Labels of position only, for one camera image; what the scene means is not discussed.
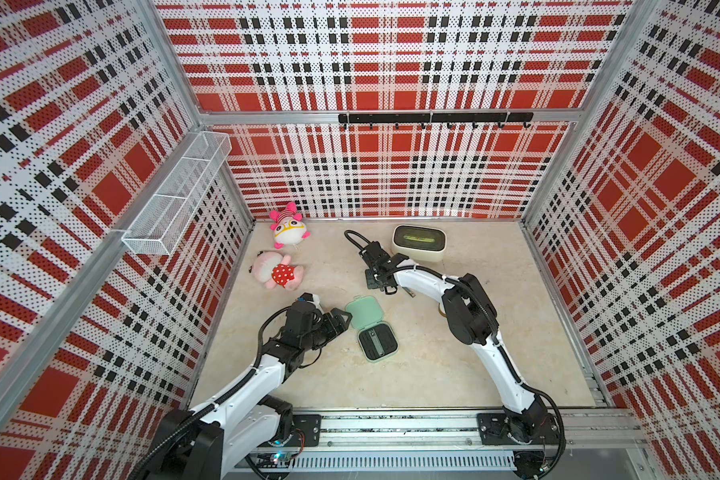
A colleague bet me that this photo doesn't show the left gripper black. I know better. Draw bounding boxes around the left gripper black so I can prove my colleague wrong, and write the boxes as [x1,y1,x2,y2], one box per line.
[300,307,352,351]

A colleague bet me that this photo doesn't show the green nail clipper case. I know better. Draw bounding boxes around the green nail clipper case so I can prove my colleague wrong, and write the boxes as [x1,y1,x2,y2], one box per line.
[345,296,399,363]

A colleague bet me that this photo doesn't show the large green nail clipper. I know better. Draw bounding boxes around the large green nail clipper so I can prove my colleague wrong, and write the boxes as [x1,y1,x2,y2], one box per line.
[369,330,386,358]

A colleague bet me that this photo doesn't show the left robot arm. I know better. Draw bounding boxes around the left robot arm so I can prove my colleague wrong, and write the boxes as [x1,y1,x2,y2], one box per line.
[128,293,352,479]

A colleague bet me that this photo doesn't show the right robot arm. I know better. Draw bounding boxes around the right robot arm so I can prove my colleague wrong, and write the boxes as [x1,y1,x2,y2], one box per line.
[358,241,548,443]

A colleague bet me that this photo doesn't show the cream tissue box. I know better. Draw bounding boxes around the cream tissue box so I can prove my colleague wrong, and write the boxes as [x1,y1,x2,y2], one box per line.
[392,225,447,263]

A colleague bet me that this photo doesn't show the pink doll red dress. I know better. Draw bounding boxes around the pink doll red dress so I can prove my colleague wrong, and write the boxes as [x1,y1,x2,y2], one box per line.
[249,251,305,291]

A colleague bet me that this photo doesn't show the pink owl plush toy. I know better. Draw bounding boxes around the pink owl plush toy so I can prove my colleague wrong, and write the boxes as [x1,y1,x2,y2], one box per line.
[269,202,311,250]

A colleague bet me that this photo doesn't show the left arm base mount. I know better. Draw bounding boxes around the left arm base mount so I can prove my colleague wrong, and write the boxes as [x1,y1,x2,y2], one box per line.
[260,414,322,448]

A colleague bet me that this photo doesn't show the aluminium front rail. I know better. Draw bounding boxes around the aluminium front rail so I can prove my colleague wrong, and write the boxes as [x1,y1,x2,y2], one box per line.
[149,409,649,475]

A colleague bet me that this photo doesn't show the white wire mesh basket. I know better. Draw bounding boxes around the white wire mesh basket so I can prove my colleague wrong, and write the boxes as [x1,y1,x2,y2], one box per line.
[122,131,231,256]

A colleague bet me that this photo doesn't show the black wall hook rail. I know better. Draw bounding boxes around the black wall hook rail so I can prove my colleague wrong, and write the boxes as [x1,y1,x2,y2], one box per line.
[338,112,534,127]

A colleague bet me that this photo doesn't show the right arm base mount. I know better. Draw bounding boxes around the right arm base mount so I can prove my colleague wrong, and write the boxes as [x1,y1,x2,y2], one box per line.
[477,413,560,446]

